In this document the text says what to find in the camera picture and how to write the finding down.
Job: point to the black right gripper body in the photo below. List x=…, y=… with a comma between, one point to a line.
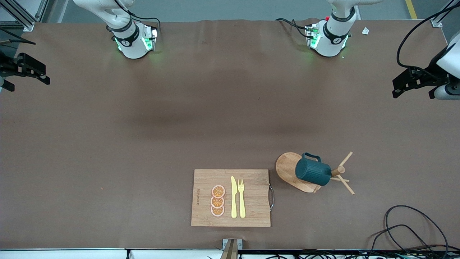
x=8, y=68

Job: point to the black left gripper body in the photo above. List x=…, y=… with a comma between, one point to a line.
x=426, y=78

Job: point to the dark green ribbed cup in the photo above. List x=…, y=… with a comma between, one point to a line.
x=312, y=172

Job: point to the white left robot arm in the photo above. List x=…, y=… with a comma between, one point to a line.
x=332, y=39

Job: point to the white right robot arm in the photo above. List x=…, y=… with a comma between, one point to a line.
x=131, y=43

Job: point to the wooden cup rack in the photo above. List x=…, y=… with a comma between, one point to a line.
x=285, y=167

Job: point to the small white paper scrap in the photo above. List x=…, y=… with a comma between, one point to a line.
x=365, y=31

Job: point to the bamboo cutting board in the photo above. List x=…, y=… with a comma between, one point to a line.
x=251, y=198

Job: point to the yellow plastic fork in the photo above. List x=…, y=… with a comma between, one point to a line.
x=242, y=201

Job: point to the yellow plastic knife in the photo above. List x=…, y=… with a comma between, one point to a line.
x=234, y=198

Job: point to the toy orange slice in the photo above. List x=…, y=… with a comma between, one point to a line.
x=217, y=202
x=218, y=191

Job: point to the aluminium frame profile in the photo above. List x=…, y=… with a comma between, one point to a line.
x=436, y=22
x=27, y=25

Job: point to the metal table edge bracket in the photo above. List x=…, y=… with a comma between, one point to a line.
x=230, y=250

